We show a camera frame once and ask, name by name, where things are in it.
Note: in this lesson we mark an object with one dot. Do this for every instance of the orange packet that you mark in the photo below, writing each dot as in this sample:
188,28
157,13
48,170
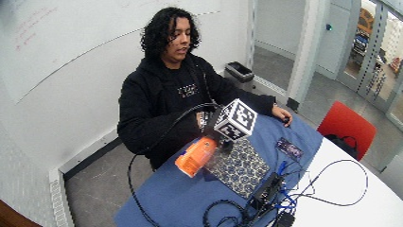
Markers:
196,156

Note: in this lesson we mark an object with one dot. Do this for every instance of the black small object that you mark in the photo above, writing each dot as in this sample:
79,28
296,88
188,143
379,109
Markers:
286,120

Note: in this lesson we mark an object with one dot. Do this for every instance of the patterned blue white mat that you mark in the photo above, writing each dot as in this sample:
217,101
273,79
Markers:
241,167

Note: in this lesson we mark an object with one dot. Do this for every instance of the white marker cube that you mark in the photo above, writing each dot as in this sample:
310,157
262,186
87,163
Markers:
237,120

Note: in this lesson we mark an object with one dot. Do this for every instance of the dark small card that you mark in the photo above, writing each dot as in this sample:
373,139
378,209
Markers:
289,148

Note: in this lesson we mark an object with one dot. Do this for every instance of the red chair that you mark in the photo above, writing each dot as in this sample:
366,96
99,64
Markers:
349,127

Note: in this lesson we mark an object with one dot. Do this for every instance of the black bag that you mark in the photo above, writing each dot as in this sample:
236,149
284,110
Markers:
343,144

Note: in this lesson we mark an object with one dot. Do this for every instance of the black electronic device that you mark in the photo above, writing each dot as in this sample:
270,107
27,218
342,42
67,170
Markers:
266,193

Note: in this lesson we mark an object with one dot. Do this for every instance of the blue tablecloth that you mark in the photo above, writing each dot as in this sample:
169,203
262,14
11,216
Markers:
189,195

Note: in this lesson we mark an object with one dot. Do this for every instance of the grey trash bin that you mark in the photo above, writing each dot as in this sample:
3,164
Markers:
240,75

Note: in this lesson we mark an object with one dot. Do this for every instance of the the person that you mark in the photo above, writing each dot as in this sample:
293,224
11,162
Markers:
155,94

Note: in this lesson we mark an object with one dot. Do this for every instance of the black power adapter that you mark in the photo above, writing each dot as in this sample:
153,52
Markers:
285,219

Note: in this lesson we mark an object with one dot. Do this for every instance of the whiteboard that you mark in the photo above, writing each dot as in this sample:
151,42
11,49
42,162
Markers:
84,38

